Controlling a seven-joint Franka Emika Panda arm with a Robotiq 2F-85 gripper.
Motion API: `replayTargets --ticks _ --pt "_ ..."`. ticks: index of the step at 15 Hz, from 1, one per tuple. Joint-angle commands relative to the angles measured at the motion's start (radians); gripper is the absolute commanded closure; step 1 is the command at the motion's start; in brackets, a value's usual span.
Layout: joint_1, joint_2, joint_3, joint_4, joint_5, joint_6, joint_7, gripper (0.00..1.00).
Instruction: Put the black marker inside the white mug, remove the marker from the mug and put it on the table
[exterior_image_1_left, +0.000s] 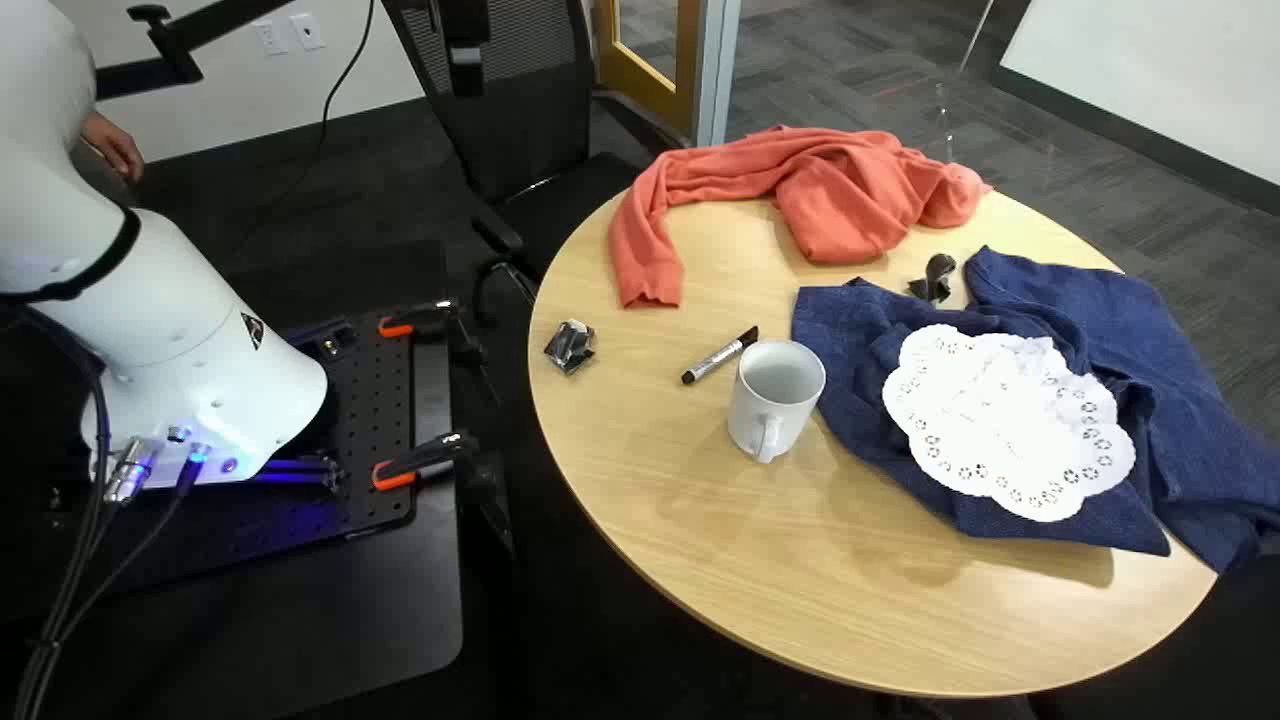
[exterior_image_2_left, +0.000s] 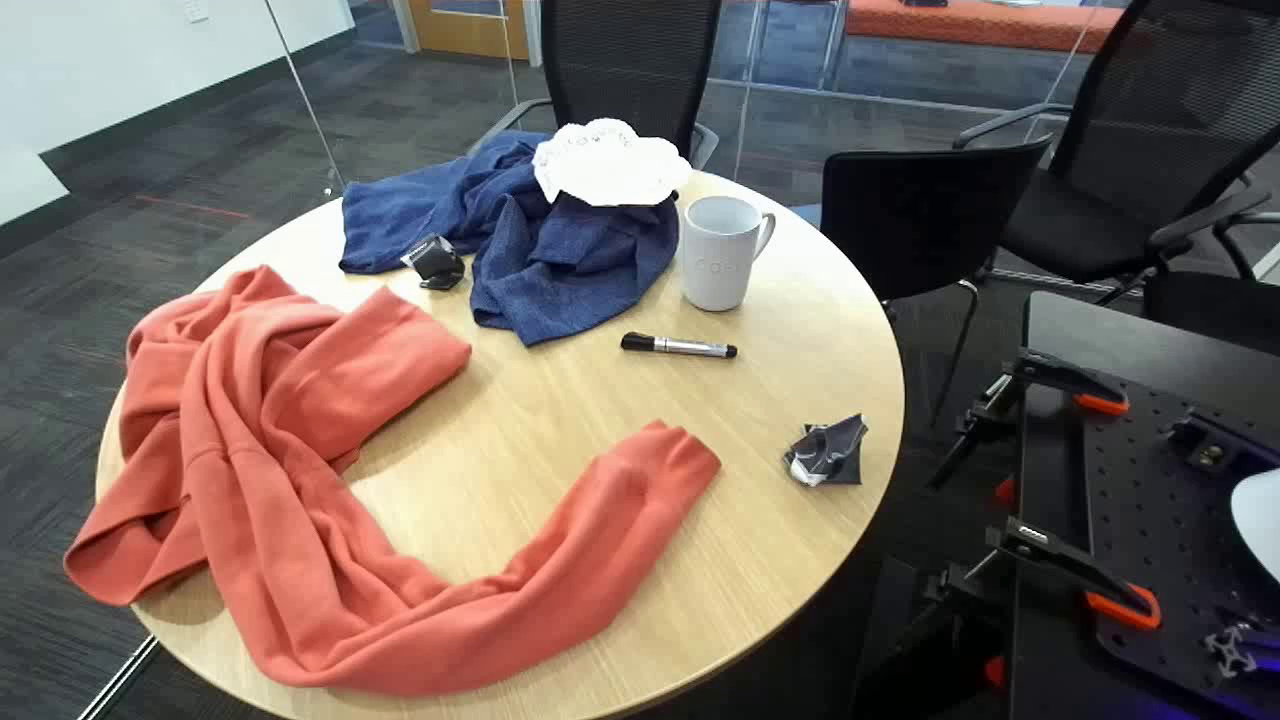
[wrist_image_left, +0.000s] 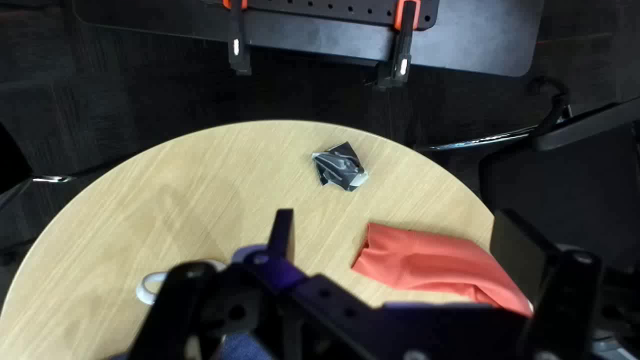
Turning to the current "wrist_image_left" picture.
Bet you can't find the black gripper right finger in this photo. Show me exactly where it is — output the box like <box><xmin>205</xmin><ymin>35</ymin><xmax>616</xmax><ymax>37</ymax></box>
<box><xmin>489</xmin><ymin>210</ymin><xmax>560</xmax><ymax>301</ymax></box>

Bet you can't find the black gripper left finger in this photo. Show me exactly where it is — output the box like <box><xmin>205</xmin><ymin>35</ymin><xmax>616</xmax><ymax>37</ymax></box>
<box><xmin>267</xmin><ymin>208</ymin><xmax>293</xmax><ymax>261</ymax></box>

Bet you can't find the orange red sweater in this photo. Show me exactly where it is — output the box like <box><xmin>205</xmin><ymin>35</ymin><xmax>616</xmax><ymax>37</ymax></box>
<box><xmin>351</xmin><ymin>224</ymin><xmax>534</xmax><ymax>319</ymax></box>

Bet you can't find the black office chair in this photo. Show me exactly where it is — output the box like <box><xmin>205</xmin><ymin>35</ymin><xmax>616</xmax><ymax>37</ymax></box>
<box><xmin>480</xmin><ymin>101</ymin><xmax>640</xmax><ymax>271</ymax></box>

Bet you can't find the orange black clamp left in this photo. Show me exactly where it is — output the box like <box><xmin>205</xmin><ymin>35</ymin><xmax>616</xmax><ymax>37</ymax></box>
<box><xmin>222</xmin><ymin>0</ymin><xmax>251</xmax><ymax>77</ymax></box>

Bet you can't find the orange black clamp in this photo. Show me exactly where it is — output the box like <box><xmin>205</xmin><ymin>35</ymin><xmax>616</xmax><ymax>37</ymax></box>
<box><xmin>376</xmin><ymin>0</ymin><xmax>422</xmax><ymax>91</ymax></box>
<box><xmin>222</xmin><ymin>0</ymin><xmax>251</xmax><ymax>77</ymax></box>

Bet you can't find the round wooden table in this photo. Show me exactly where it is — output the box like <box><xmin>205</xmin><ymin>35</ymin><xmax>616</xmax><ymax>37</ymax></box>
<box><xmin>0</xmin><ymin>119</ymin><xmax>496</xmax><ymax>360</ymax></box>

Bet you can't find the black perforated mounting board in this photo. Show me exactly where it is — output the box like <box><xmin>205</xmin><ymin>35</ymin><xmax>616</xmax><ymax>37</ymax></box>
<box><xmin>217</xmin><ymin>0</ymin><xmax>439</xmax><ymax>30</ymax></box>

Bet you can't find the orange black clamp right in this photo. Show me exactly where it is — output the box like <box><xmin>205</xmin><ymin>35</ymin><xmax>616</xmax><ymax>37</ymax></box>
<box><xmin>376</xmin><ymin>0</ymin><xmax>422</xmax><ymax>91</ymax></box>

